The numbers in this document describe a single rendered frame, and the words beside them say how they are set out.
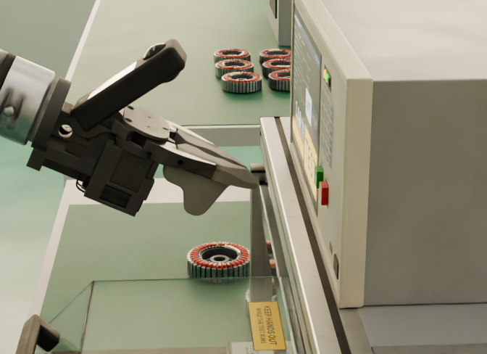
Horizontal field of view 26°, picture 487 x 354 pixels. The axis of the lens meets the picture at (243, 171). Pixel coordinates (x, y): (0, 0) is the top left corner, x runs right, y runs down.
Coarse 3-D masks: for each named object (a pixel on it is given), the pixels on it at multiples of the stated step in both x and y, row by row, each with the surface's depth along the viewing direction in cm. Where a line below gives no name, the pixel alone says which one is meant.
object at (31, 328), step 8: (32, 320) 100; (40, 320) 101; (24, 328) 100; (32, 328) 98; (40, 328) 100; (48, 328) 101; (24, 336) 98; (32, 336) 97; (40, 336) 100; (48, 336) 100; (56, 336) 101; (24, 344) 96; (32, 344) 96; (40, 344) 101; (48, 344) 101; (56, 344) 101; (16, 352) 96; (24, 352) 94; (32, 352) 95
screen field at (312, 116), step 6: (306, 90) 114; (306, 96) 114; (306, 102) 114; (312, 102) 108; (306, 108) 114; (312, 108) 108; (306, 114) 114; (312, 114) 108; (312, 120) 108; (312, 126) 108
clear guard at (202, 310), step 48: (96, 288) 106; (144, 288) 106; (192, 288) 106; (240, 288) 106; (288, 288) 106; (96, 336) 97; (144, 336) 97; (192, 336) 97; (240, 336) 97; (288, 336) 97
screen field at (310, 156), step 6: (306, 126) 114; (306, 132) 114; (306, 138) 114; (306, 144) 115; (312, 144) 109; (306, 150) 115; (312, 150) 109; (306, 156) 115; (312, 156) 109; (306, 162) 115; (312, 162) 109; (306, 168) 115; (312, 168) 109; (312, 174) 109; (312, 180) 109; (312, 186) 109
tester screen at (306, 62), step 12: (300, 24) 118; (300, 36) 118; (300, 48) 119; (312, 48) 107; (300, 60) 119; (312, 60) 107; (300, 72) 119; (312, 72) 108; (300, 84) 119; (312, 84) 108; (300, 96) 120; (312, 96) 108; (300, 108) 120; (300, 132) 120; (312, 132) 109; (300, 156) 121; (312, 192) 110
